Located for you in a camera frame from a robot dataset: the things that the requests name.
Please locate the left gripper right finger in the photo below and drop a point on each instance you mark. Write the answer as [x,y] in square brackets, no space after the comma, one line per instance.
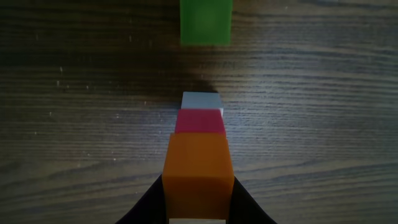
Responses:
[245,207]

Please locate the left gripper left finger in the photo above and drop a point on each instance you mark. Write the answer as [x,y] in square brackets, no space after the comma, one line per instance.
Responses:
[149,207]

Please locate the orange cube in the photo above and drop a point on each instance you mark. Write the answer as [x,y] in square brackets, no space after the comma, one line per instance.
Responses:
[198,174]

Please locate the red cube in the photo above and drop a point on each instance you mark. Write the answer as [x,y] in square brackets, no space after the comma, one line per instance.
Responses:
[200,121]

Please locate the white cube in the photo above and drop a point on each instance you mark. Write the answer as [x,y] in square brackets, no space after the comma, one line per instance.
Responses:
[201,100]

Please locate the green cube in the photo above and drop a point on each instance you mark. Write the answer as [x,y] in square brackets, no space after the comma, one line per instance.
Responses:
[206,21]

